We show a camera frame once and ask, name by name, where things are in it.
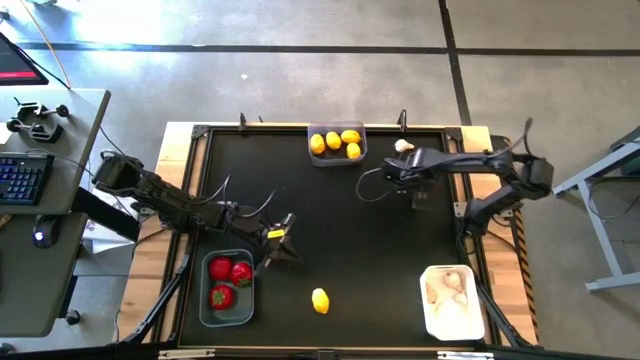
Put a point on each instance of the small white toy garlic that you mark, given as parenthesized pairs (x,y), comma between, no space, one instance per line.
(460,299)

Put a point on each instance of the black screw clamp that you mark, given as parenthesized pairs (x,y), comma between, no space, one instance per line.
(30,107)
(42,132)

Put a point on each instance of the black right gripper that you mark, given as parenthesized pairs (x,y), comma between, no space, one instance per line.
(407,170)

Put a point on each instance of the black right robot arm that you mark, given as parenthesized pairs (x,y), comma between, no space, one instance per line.
(470,162)

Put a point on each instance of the black metal hook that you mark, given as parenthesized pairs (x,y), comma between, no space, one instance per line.
(402,121)
(243,121)

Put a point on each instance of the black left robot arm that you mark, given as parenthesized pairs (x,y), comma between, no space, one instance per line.
(170,202)

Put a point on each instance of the grey metal stand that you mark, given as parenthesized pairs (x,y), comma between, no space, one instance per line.
(612,260)

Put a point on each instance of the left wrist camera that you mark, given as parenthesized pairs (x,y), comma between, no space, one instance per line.
(288,221)

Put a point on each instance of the yellow toy lemon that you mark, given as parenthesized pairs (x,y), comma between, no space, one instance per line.
(333,140)
(320,300)
(350,136)
(353,150)
(317,143)

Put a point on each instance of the black table mat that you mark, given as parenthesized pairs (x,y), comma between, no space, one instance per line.
(350,325)

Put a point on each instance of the white paper sheets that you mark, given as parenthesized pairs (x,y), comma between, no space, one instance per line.
(102,237)

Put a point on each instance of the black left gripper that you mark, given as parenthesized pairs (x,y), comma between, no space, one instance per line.
(262,231)

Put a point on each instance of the large white toy garlic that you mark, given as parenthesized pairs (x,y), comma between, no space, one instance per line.
(447,317)

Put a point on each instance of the black computer monitor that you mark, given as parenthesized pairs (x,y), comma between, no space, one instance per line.
(17,65)

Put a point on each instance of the black backlit keyboard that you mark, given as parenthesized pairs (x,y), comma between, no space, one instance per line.
(22,177)

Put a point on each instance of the yellow black hazard tape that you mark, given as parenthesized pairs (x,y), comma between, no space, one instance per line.
(525,270)

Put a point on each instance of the clear grey plastic bin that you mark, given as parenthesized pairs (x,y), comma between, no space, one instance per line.
(330,160)

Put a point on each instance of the silver metal bracket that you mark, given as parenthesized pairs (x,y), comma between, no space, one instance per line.
(465,355)
(186,354)

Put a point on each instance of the white plastic bin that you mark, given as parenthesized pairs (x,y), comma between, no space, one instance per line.
(475,320)

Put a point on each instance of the black desk leg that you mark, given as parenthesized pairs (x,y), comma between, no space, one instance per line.
(107,217)

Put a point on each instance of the translucent green plastic bin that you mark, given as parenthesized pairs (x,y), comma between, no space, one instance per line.
(242,311)

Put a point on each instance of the black computer mouse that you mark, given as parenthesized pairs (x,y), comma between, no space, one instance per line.
(46,231)

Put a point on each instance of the red toy strawberry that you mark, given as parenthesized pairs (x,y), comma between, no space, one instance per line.
(241,274)
(220,268)
(221,297)

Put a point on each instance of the black support strut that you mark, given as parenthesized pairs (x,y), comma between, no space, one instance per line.
(500,317)
(160,305)

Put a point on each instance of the black round knob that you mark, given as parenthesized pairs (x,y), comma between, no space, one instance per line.
(73,317)

